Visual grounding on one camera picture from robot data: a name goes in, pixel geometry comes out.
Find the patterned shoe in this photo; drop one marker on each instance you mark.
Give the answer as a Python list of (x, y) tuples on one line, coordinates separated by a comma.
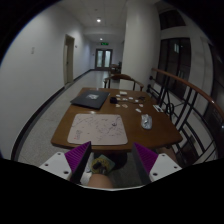
[(102, 165)]

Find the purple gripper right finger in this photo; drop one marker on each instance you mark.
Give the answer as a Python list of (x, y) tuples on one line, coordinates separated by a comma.
[(151, 166)]

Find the pale pink mouse pad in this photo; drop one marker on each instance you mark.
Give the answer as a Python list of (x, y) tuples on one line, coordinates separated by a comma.
[(99, 129)]

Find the small black box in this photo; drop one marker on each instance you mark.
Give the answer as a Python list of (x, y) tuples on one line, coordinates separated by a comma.
[(113, 100)]

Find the wooden handrail black railing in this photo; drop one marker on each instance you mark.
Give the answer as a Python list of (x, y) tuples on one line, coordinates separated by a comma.
[(197, 117)]

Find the double glass door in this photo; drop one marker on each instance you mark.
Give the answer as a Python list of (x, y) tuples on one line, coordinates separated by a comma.
[(103, 59)]

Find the black closed laptop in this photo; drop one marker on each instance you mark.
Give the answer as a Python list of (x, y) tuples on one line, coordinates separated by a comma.
[(90, 99)]

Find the green exit sign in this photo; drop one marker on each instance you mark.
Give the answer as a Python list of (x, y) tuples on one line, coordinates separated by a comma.
[(104, 43)]

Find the person's knee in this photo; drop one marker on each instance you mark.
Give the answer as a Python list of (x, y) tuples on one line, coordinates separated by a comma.
[(100, 181)]

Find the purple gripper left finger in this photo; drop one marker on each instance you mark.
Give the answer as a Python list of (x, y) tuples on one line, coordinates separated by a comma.
[(71, 165)]

